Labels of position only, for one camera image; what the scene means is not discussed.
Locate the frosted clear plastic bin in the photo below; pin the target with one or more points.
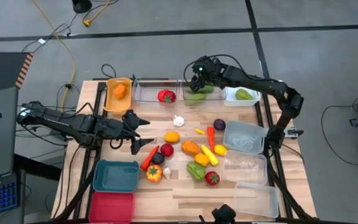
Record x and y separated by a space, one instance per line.
244 168
256 199

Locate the orange fruit in bin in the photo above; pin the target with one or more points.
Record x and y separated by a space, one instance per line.
120 91

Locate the dark purple plum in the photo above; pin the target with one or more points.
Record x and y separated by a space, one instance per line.
158 158
219 124

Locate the teal plastic basket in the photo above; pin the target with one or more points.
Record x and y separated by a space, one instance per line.
116 177

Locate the orange red mango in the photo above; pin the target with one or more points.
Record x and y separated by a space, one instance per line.
190 147

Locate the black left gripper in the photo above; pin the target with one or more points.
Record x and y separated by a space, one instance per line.
129 124

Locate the black aluminium table frame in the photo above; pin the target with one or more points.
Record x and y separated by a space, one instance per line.
99 93

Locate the green bell pepper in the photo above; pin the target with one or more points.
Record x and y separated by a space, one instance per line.
196 170

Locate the large orange tomato toy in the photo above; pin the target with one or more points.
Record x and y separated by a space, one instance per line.
154 173

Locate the clear rigid plastic bin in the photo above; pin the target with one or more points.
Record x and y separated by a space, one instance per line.
217 95
145 93

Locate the black round stand base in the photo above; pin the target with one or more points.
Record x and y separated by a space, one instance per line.
81 5

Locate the yellow lemon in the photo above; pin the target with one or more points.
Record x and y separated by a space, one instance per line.
220 150

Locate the small white garlic bulb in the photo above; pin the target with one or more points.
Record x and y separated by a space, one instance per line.
167 172

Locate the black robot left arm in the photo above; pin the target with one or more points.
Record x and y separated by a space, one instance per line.
73 124

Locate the red plastic basket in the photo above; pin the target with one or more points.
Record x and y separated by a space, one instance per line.
110 208

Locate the small white adapter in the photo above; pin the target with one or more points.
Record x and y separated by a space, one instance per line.
41 41

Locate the yellow banana toy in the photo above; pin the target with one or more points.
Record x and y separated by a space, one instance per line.
209 154

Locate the green pear toy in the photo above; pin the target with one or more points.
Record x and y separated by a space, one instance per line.
243 94

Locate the red apple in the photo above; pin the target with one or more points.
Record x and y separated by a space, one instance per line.
167 150

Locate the small yellow chili pepper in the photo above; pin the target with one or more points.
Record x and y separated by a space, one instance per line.
199 131

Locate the large black orange-striped mat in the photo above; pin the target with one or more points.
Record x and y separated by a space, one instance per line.
2 71

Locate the grey translucent plastic bin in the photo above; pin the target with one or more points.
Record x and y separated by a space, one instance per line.
244 138

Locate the yellow plastic basket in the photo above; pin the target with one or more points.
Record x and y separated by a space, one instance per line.
113 105

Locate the large white garlic bulb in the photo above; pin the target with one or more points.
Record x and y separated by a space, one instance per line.
178 120

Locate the small red pepper toy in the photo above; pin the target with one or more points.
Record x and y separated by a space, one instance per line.
210 138

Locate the orange fruit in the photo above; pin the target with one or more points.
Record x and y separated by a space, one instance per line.
172 137
120 91
201 159

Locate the black table-level camera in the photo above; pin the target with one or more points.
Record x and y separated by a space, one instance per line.
224 214

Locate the red strawberry with green top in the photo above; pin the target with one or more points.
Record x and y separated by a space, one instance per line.
166 96

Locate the green cucumber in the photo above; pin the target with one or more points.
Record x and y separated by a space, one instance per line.
208 89

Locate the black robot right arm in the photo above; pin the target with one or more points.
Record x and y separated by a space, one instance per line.
259 82

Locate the white plastic bin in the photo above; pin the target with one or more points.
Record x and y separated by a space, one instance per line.
228 101

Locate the red chili pepper toy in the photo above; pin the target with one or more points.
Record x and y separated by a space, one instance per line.
148 161

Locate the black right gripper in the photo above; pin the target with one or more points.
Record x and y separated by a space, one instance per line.
208 70

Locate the red tomato with green leaves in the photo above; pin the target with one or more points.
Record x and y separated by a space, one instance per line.
212 178

